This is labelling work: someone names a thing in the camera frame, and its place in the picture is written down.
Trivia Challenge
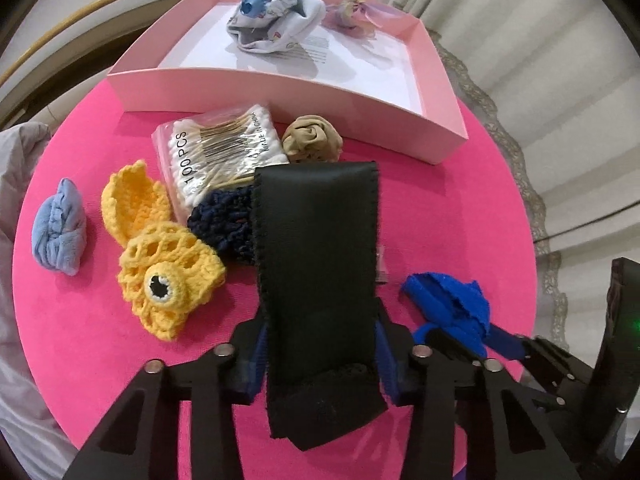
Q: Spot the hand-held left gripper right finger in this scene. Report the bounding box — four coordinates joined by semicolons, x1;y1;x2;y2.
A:
372;300;583;480

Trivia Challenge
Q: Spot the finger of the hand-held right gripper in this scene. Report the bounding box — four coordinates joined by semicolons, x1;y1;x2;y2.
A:
517;335;596;411

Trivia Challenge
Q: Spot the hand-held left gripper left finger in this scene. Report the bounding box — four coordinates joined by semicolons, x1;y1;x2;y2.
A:
75;317;273;480

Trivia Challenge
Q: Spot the royal blue cloth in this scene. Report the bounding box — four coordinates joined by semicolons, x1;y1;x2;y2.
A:
400;272;526;361

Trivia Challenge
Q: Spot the black cloth strap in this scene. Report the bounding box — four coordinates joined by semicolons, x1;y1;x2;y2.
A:
252;160;388;453

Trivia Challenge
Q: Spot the yellow crochet fish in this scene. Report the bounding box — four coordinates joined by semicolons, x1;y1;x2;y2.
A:
101;160;227;343

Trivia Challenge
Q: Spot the navy crochet piece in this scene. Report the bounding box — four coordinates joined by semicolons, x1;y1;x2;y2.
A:
187;185;261;266

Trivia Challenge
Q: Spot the bag of cotton swabs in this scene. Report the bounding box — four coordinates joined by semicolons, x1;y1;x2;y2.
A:
151;104;291;211

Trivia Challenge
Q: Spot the tan scrunchie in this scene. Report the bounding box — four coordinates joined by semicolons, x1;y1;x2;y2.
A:
281;116;343;165

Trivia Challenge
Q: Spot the light blue cloth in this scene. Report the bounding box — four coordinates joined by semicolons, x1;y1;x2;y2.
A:
31;177;87;277

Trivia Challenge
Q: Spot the pink cardboard box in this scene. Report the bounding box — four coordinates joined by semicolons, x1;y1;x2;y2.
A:
106;0;471;165

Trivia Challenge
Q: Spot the pale grey bedding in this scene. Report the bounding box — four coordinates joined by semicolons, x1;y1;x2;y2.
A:
0;122;76;461

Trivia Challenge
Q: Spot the white lace-trimmed curtain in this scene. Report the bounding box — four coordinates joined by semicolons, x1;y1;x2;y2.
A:
390;0;640;361

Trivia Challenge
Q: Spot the white printed baby cloth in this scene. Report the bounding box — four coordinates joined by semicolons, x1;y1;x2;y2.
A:
227;0;327;56

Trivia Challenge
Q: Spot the pastel ruffled scrunchie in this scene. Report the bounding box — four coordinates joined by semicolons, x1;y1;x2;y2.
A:
322;0;396;38

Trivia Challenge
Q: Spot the curved wooden rack bar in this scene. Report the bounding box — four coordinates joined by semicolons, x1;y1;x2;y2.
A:
0;0;353;86

